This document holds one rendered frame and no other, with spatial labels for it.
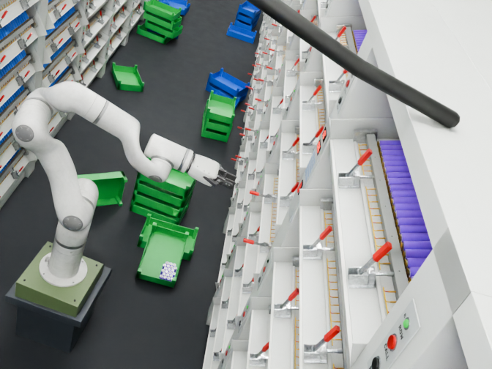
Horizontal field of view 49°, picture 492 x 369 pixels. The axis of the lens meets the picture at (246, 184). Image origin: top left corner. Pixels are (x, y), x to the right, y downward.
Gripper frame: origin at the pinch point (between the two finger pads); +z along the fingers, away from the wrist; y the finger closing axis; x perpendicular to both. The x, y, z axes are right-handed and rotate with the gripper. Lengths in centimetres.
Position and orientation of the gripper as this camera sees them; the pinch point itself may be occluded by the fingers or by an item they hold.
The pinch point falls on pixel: (229, 180)
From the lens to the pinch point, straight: 193.5
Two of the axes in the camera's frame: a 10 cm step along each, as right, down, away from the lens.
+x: 4.4, -7.1, -5.5
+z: 9.0, 4.0, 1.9
